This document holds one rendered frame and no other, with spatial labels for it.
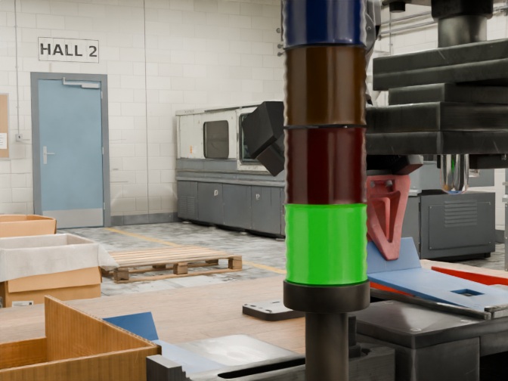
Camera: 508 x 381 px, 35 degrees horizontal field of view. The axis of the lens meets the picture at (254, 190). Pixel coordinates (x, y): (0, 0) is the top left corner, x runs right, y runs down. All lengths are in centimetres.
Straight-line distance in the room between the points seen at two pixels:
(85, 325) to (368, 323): 26
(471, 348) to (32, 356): 42
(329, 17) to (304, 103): 4
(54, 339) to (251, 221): 941
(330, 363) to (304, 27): 15
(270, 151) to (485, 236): 745
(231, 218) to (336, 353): 1028
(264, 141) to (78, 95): 1113
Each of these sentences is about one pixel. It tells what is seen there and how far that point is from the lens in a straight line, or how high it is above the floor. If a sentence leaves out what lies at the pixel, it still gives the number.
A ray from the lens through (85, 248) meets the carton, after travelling 412.
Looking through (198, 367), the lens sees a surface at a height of 92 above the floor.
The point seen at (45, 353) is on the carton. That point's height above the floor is 91.
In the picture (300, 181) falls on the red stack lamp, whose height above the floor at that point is 110.
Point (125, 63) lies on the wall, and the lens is 1210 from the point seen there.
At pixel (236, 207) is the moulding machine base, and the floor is 34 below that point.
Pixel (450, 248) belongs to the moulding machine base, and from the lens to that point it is 783.
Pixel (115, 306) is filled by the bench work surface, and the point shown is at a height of 90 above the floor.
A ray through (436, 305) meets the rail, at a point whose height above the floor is 99.
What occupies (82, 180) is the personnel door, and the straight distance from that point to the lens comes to 1180.
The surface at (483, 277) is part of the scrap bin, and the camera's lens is 99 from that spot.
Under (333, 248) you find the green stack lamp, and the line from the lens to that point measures 36.
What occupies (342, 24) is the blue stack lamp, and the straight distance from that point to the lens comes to 36.
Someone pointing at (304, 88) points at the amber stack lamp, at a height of 114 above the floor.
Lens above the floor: 111
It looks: 3 degrees down
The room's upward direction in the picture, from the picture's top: 1 degrees counter-clockwise
